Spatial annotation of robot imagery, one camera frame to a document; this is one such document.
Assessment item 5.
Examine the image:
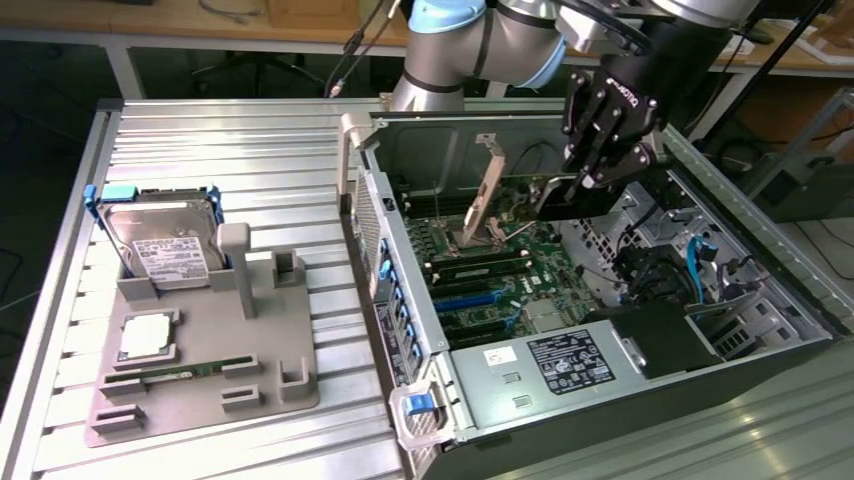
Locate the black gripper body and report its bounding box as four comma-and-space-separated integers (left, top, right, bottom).
589, 19, 732, 166

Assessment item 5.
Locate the black graphics card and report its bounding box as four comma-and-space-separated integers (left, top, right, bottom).
457, 132, 620, 249

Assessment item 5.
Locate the black tripod pole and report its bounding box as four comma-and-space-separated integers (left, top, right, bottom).
749, 0, 839, 136

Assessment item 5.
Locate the silver perforated drive cage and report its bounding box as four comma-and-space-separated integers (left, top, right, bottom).
559, 217, 668, 281

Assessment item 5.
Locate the black monitor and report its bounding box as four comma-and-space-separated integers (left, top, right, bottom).
756, 0, 854, 21

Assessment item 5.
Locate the open metal socket cover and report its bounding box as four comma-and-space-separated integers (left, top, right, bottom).
489, 218, 539, 242

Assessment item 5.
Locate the green motherboard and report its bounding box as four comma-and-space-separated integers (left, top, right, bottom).
398, 192, 595, 351

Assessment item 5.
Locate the dark grey cabinet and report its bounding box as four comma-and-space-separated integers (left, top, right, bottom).
745, 87, 854, 224

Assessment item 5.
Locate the CPU socket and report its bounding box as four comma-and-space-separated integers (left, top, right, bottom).
438, 214, 499, 255

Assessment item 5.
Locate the installed RAM stick white label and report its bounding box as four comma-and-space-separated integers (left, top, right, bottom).
429, 259, 528, 285

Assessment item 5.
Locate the black air shroud box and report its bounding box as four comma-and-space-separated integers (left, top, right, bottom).
609, 302, 725, 379

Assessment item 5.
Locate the grey vented disk bay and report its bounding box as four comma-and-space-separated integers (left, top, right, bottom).
685, 292, 801, 361

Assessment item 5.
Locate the blue expansion slot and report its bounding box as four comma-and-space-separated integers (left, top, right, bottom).
432, 292, 499, 312

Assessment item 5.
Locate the black expansion slot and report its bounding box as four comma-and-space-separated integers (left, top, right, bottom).
442, 319, 508, 346

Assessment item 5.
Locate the silver power supply unit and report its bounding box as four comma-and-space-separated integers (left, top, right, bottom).
446, 319, 649, 432

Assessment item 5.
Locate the open black PC case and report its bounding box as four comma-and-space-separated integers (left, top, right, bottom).
337, 108, 843, 480

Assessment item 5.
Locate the hard disk blue carrier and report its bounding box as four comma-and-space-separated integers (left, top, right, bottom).
80, 183, 232, 291

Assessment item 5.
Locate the grey parts rack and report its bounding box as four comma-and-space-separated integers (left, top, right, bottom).
82, 221, 325, 450

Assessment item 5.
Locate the green loose RAM stick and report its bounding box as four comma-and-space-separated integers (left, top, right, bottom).
108, 357, 258, 386

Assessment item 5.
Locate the silver CPU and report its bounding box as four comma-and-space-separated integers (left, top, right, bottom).
117, 315, 176, 362

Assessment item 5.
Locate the blue disk wire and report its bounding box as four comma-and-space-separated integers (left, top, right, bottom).
683, 232, 719, 306

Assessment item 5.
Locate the black hanging arm cable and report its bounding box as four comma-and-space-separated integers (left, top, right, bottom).
325, 0, 405, 99

